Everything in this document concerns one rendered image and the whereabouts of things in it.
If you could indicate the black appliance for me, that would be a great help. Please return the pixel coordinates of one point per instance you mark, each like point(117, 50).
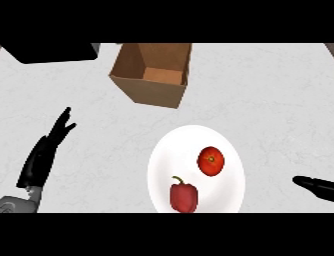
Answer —
point(52, 52)

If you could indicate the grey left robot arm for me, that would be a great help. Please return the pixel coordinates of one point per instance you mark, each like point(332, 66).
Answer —
point(18, 203)

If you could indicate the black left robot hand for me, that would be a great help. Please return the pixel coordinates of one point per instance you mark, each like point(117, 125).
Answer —
point(38, 160)

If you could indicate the red bell pepper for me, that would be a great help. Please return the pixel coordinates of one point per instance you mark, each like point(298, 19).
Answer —
point(183, 196)

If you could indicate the red tomato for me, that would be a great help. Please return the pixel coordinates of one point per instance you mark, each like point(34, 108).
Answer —
point(210, 161)

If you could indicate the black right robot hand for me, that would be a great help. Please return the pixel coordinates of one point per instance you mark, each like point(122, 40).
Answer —
point(328, 190)

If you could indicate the white plate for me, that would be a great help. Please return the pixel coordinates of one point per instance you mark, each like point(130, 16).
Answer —
point(174, 166)

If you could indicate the brown cardboard box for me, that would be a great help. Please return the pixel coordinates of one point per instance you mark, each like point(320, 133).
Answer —
point(151, 76)

